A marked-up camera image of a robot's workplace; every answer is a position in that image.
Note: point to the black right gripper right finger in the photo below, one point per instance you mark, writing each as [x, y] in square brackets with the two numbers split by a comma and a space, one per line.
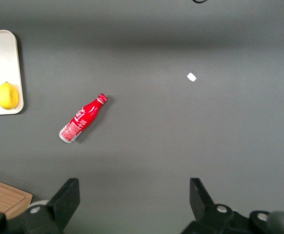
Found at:
[203, 202]

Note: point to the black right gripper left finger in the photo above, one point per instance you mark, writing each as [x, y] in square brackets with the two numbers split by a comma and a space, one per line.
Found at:
[64, 202]

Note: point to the cream plastic tray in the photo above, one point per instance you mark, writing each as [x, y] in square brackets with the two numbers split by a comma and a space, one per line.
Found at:
[0, 63]

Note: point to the wooden drawer cabinet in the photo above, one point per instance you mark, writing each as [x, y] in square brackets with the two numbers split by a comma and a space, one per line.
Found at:
[3, 198]

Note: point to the red cola bottle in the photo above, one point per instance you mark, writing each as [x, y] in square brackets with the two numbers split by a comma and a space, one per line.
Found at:
[83, 117]

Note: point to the yellow lemon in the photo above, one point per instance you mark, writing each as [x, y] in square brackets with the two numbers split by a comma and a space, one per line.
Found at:
[7, 95]

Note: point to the small white paper scrap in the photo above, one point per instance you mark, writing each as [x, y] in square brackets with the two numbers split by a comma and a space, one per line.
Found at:
[191, 77]

